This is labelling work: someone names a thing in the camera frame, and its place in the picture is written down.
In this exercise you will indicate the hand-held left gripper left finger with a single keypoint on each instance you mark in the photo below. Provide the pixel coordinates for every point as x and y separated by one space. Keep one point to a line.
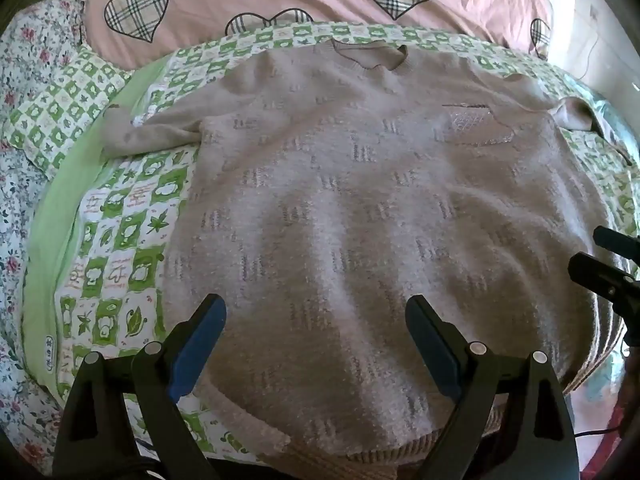
192 355

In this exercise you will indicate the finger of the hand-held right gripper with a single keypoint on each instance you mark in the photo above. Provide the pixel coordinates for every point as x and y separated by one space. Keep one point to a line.
597 272
617 240

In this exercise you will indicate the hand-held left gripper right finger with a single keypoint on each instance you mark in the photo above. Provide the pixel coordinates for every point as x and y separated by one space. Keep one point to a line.
440 355

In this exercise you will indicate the beige knit sweater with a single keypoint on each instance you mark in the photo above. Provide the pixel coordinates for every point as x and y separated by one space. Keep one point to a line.
350 185

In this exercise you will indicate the green checkered blanket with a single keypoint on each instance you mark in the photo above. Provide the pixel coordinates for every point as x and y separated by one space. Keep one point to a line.
125 240

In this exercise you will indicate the green checkered pillow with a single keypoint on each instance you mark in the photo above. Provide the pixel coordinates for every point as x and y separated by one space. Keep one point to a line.
65 105

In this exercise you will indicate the floral bed sheet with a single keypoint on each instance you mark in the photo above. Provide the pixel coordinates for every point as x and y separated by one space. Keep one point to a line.
30 40

